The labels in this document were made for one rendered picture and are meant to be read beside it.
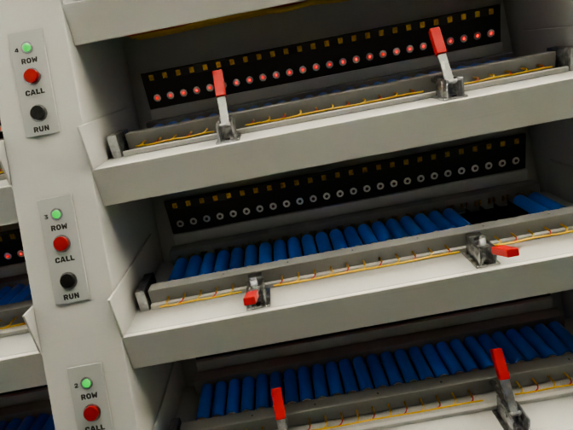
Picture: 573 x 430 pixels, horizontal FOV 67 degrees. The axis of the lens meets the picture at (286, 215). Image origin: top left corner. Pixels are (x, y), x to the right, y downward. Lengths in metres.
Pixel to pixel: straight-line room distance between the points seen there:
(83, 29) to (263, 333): 0.41
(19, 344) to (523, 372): 0.62
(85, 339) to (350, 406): 0.33
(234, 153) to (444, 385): 0.39
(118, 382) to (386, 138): 0.41
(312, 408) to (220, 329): 0.17
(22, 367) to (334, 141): 0.45
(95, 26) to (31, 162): 0.17
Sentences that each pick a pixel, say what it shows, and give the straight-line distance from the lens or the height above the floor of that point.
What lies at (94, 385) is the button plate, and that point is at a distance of 0.57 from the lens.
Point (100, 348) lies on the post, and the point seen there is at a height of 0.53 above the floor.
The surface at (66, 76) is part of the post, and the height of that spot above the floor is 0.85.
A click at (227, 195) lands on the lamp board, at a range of 0.65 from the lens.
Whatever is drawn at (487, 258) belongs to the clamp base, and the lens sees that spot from 0.56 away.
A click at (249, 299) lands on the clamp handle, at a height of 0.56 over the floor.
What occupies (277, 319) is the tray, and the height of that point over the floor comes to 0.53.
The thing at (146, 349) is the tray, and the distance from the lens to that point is 0.55.
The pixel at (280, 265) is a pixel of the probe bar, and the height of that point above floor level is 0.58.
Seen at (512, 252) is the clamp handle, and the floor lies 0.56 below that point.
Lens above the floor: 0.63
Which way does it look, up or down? 1 degrees up
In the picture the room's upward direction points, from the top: 11 degrees counter-clockwise
